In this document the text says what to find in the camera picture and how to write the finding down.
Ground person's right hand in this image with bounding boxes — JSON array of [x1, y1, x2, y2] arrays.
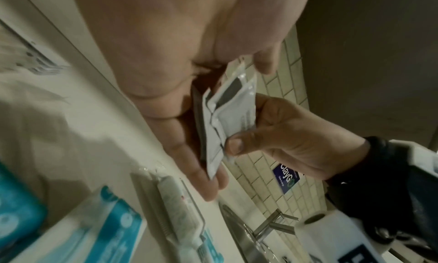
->
[[224, 93, 372, 180]]

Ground grey overhead cabinet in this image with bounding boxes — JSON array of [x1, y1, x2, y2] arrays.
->
[[294, 0, 438, 155]]

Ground stack of small white sachets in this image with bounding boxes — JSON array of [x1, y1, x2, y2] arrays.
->
[[0, 20, 71, 76]]

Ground black wristband with marker tags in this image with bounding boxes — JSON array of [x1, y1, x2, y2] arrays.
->
[[325, 136, 438, 253]]

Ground person's left hand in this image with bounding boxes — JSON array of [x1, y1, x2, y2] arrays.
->
[[69, 0, 314, 202]]

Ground steel sink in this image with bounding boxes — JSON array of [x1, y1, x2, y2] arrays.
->
[[218, 202, 275, 263]]

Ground clear comb packet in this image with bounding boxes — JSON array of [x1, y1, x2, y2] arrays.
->
[[131, 172, 208, 253]]

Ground steel faucet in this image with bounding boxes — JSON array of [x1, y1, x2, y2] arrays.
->
[[251, 209, 299, 247]]

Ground blue wall sign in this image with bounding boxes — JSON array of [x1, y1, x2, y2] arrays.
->
[[272, 163, 301, 195]]

